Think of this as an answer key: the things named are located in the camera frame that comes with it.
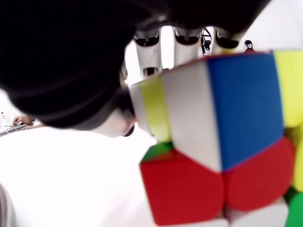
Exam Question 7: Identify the black tripod stand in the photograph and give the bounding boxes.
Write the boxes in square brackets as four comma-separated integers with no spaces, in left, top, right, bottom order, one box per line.
[200,27,212,57]

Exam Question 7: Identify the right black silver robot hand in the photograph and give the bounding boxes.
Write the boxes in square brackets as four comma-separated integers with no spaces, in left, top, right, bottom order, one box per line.
[0,0,273,138]

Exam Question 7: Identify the seated person in white shirt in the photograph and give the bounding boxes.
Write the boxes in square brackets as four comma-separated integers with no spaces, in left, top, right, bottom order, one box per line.
[13,114,45,131]

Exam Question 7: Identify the multicoloured Rubik's cube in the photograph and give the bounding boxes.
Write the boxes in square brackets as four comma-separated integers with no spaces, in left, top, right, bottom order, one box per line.
[129,48,303,227]

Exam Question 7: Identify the person in red top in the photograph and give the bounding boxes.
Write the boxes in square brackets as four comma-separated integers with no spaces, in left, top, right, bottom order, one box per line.
[244,39,256,54]

